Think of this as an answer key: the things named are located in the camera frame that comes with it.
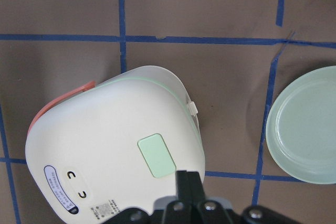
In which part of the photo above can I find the white rice cooker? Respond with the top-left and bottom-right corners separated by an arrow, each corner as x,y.
25,66 -> 205,223

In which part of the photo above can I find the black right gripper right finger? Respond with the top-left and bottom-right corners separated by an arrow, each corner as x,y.
187,172 -> 234,223

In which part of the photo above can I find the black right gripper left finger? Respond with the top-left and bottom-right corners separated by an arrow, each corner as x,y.
162,170 -> 192,224

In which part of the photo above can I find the green plate near left arm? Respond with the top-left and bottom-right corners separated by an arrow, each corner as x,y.
265,66 -> 335,184

